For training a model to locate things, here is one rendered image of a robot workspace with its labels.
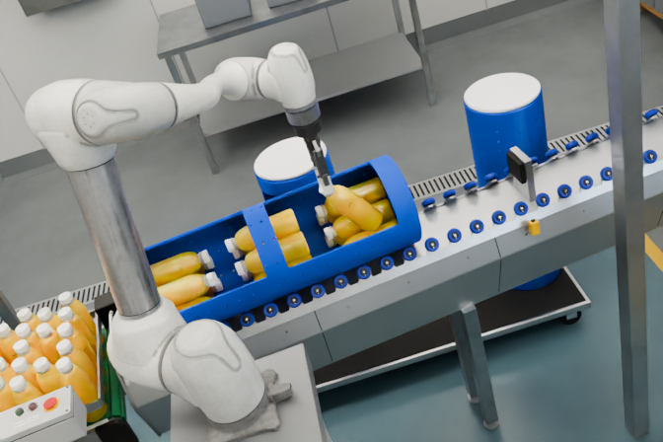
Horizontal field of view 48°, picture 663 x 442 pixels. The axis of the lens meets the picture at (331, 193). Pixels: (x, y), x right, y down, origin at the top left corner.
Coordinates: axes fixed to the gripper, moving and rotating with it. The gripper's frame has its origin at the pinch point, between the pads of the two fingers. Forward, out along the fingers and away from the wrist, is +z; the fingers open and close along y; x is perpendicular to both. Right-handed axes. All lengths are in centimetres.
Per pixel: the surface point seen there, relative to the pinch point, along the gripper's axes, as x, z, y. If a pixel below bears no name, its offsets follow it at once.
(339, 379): 14, 114, 36
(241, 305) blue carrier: 34.4, 24.7, -7.6
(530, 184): -62, 29, 1
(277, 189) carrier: 11, 30, 52
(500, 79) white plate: -83, 25, 61
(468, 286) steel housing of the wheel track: -33, 54, -5
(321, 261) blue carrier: 8.8, 20.0, -8.3
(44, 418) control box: 89, 20, -27
